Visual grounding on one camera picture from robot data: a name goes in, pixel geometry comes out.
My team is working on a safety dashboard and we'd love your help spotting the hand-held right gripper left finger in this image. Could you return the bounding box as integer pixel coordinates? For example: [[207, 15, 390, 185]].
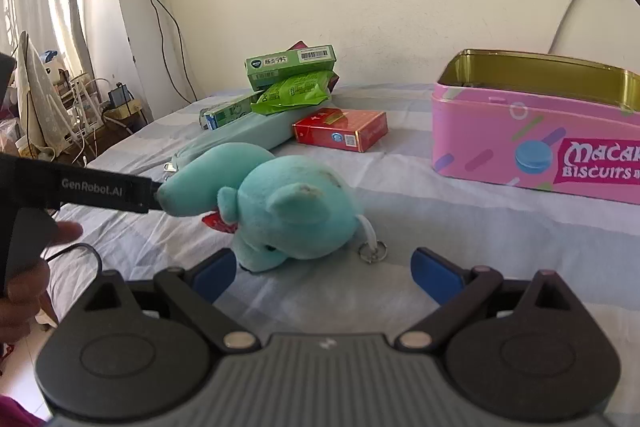
[[84, 249, 262, 355]]

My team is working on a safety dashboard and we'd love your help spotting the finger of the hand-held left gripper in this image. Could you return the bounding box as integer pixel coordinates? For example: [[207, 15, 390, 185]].
[[147, 178, 166, 214]]

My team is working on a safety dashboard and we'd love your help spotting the green and blue milk carton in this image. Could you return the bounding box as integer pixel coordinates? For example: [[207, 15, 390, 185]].
[[200, 91, 266, 131]]

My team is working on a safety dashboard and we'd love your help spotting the green plastic packet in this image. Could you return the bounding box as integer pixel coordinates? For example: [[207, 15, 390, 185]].
[[251, 69, 335, 116]]

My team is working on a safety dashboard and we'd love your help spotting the thin black wall wire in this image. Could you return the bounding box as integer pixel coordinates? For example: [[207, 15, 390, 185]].
[[107, 0, 197, 104]]

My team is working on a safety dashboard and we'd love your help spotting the person's purple clothing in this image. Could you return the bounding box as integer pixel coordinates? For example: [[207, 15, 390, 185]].
[[0, 394, 48, 427]]

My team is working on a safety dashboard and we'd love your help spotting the blue and white toy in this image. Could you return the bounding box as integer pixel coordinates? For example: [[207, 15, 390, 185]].
[[40, 49, 68, 82]]

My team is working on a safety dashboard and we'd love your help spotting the striped light blue bedsheet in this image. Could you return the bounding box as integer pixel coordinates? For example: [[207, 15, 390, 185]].
[[40, 84, 640, 408]]

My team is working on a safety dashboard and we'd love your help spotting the magenta wallet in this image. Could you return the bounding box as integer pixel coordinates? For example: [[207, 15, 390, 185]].
[[287, 40, 341, 92]]

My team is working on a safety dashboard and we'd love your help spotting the grey-blue fabric pouch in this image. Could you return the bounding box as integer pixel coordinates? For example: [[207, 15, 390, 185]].
[[164, 109, 301, 172]]

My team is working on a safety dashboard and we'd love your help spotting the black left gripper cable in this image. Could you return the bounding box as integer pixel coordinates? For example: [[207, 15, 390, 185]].
[[44, 243, 104, 280]]

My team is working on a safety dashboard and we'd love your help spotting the teal plush toy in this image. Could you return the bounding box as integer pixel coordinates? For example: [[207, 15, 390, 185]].
[[156, 142, 389, 274]]

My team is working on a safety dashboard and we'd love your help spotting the red cardboard box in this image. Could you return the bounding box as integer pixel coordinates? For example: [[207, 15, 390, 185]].
[[292, 108, 389, 154]]

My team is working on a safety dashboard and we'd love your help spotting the green cardboard box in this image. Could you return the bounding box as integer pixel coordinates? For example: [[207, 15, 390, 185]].
[[244, 44, 337, 90]]

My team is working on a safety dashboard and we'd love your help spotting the white draped cloth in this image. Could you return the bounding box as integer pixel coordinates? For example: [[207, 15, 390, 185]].
[[14, 31, 76, 155]]

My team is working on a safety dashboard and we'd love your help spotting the person's left hand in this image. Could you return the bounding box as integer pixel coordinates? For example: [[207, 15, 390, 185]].
[[0, 222, 84, 344]]

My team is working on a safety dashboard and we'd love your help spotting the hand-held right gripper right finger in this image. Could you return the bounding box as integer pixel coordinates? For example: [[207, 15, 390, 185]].
[[395, 247, 588, 354]]

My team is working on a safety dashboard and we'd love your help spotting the pink biscuit tin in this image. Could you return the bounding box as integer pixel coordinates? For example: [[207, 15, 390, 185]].
[[431, 48, 640, 206]]

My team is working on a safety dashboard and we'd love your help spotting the black power adapter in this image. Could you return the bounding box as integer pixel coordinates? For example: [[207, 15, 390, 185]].
[[109, 83, 133, 108]]

